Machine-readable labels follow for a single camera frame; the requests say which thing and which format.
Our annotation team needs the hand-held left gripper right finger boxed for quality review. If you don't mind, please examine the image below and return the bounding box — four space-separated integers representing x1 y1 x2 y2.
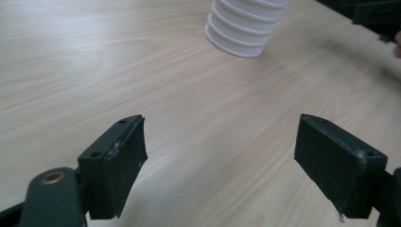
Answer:
293 113 389 219

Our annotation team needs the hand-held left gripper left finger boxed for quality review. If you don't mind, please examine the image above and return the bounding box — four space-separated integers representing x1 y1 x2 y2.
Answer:
77 113 148 221

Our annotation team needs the stack of white paper cups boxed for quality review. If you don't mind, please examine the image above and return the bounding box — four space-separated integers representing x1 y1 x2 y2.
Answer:
203 0 292 59

